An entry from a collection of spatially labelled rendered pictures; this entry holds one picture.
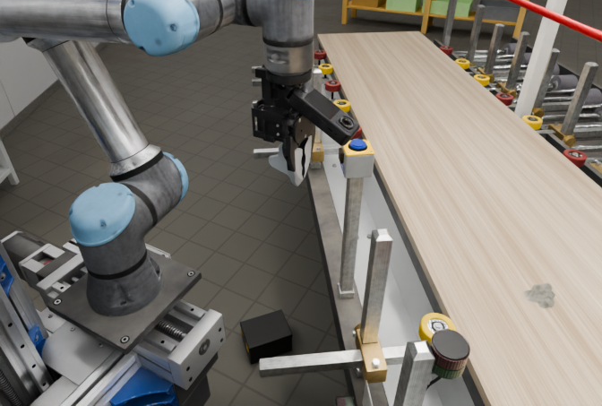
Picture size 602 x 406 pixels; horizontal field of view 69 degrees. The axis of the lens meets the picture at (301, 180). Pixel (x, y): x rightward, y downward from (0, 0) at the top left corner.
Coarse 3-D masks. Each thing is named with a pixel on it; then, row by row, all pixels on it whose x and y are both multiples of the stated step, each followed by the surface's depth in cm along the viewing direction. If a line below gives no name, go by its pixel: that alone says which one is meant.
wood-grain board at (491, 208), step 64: (384, 64) 250; (448, 64) 250; (384, 128) 184; (448, 128) 184; (512, 128) 184; (448, 192) 146; (512, 192) 146; (576, 192) 146; (448, 256) 121; (512, 256) 121; (576, 256) 121; (512, 320) 103; (576, 320) 103; (512, 384) 90; (576, 384) 90
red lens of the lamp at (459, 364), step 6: (438, 330) 72; (450, 330) 72; (432, 336) 71; (462, 336) 71; (432, 342) 70; (468, 342) 70; (432, 348) 70; (438, 354) 68; (468, 354) 68; (438, 360) 69; (444, 360) 68; (450, 360) 67; (456, 360) 67; (462, 360) 67; (444, 366) 68; (450, 366) 68; (456, 366) 68; (462, 366) 69
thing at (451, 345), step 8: (440, 336) 71; (448, 336) 71; (456, 336) 71; (440, 344) 70; (448, 344) 70; (456, 344) 70; (464, 344) 70; (440, 352) 68; (448, 352) 68; (456, 352) 68; (464, 352) 68
